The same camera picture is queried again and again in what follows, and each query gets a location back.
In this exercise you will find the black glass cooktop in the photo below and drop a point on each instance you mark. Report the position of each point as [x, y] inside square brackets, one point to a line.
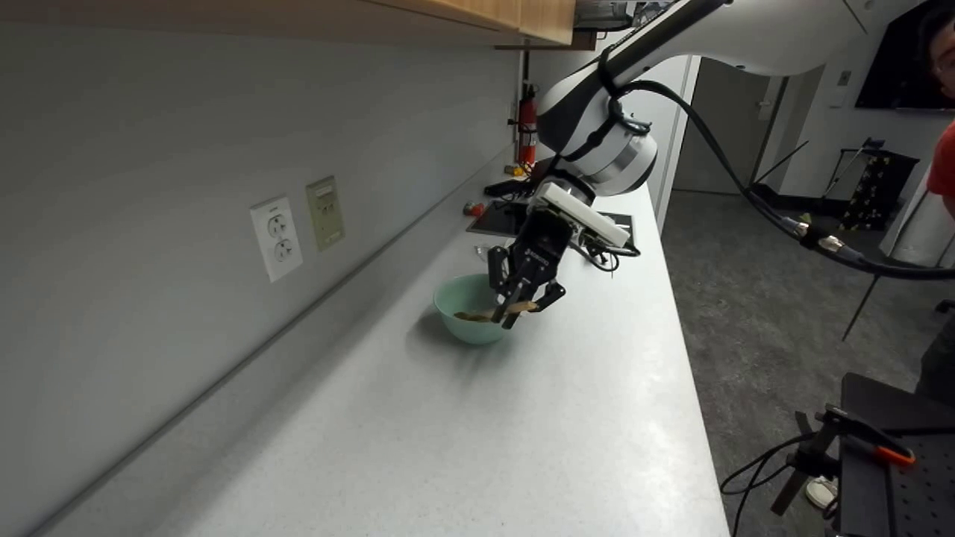
[495, 213]

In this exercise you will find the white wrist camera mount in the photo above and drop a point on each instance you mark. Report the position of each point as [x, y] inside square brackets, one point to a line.
[586, 213]

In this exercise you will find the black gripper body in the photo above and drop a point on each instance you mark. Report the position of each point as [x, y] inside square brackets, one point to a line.
[544, 242]

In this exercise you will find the beige wall switch plate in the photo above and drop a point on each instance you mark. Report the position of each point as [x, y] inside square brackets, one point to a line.
[325, 213]

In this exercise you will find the wooden wall cabinet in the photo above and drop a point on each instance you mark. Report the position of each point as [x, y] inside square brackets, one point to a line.
[495, 12]

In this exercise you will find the green bowl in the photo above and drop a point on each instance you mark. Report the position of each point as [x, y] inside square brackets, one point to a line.
[462, 318]

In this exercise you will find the red fire extinguisher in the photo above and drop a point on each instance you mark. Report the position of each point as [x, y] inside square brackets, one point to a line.
[526, 136]

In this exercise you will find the white wall outlet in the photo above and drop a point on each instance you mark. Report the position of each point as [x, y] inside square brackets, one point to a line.
[274, 240]

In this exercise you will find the black perforated board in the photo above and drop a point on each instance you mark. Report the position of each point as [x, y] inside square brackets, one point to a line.
[895, 497]

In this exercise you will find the small red object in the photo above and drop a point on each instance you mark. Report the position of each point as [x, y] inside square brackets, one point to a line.
[476, 210]

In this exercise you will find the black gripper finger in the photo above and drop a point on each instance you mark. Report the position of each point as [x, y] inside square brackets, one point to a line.
[541, 298]
[495, 270]

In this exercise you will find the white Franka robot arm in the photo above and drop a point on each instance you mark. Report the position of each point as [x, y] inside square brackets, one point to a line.
[755, 31]

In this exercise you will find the dark wall monitor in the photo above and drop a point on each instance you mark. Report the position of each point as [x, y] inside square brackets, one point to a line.
[889, 61]

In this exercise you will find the person in red shirt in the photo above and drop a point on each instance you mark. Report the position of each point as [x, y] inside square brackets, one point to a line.
[944, 160]

